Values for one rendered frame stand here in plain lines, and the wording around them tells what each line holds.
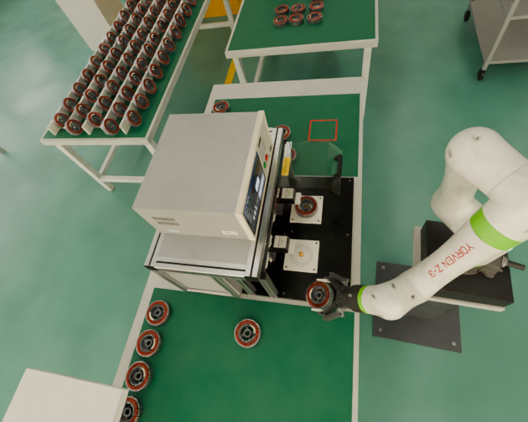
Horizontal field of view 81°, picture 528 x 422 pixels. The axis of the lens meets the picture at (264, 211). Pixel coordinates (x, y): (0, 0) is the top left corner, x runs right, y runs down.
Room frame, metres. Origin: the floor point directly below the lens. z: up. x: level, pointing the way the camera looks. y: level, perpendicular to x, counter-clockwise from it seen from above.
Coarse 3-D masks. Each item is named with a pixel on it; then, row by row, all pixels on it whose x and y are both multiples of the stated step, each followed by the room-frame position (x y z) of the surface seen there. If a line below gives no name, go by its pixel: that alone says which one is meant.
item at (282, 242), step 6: (276, 234) 0.58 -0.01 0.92; (276, 240) 0.56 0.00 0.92; (282, 240) 0.55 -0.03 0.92; (288, 240) 0.54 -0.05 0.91; (294, 240) 0.54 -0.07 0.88; (276, 246) 0.53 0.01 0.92; (282, 246) 0.52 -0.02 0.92; (288, 246) 0.52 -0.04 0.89; (294, 246) 0.52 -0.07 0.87; (282, 252) 0.51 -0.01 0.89; (288, 252) 0.50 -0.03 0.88
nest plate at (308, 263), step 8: (296, 240) 0.58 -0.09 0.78; (304, 240) 0.57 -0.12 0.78; (312, 240) 0.55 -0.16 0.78; (296, 248) 0.55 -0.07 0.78; (304, 248) 0.53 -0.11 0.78; (312, 248) 0.52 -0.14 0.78; (288, 256) 0.53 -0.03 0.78; (296, 256) 0.51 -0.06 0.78; (304, 256) 0.50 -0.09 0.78; (312, 256) 0.48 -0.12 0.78; (288, 264) 0.49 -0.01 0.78; (296, 264) 0.48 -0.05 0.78; (304, 264) 0.46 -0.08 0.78; (312, 264) 0.45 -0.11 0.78; (312, 272) 0.42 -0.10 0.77
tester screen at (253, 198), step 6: (258, 162) 0.71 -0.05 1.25; (258, 168) 0.70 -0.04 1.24; (252, 174) 0.65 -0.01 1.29; (252, 180) 0.63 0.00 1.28; (252, 186) 0.62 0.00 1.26; (258, 186) 0.65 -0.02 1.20; (252, 192) 0.60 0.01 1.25; (252, 198) 0.59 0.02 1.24; (258, 198) 0.62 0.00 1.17; (246, 204) 0.55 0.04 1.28; (252, 204) 0.57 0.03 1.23; (246, 210) 0.53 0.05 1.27; (252, 210) 0.56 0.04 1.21; (258, 210) 0.59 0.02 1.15; (246, 216) 0.52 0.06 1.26; (252, 216) 0.55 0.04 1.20; (252, 222) 0.53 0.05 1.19; (252, 228) 0.52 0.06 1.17
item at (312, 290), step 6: (318, 282) 0.34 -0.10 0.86; (324, 282) 0.33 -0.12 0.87; (312, 288) 0.33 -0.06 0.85; (318, 288) 0.33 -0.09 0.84; (324, 288) 0.31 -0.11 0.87; (330, 288) 0.30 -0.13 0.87; (306, 294) 0.32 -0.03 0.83; (312, 294) 0.32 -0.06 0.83; (318, 294) 0.31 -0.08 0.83; (330, 294) 0.28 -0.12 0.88; (312, 300) 0.29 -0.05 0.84; (318, 300) 0.28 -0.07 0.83; (324, 300) 0.27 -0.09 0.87; (330, 300) 0.26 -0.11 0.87; (312, 306) 0.27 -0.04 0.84; (318, 306) 0.25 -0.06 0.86; (324, 306) 0.25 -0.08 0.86
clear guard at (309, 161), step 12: (288, 144) 0.90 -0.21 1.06; (300, 144) 0.88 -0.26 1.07; (312, 144) 0.85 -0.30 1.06; (324, 144) 0.83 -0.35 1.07; (288, 156) 0.84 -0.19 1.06; (300, 156) 0.82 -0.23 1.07; (312, 156) 0.79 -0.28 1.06; (324, 156) 0.77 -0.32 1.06; (300, 168) 0.76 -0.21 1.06; (312, 168) 0.73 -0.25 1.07; (324, 168) 0.71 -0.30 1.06; (336, 168) 0.71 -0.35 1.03; (288, 180) 0.72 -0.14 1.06; (300, 180) 0.70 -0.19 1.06; (312, 180) 0.68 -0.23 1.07; (324, 180) 0.66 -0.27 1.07; (336, 180) 0.66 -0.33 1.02; (336, 192) 0.61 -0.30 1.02
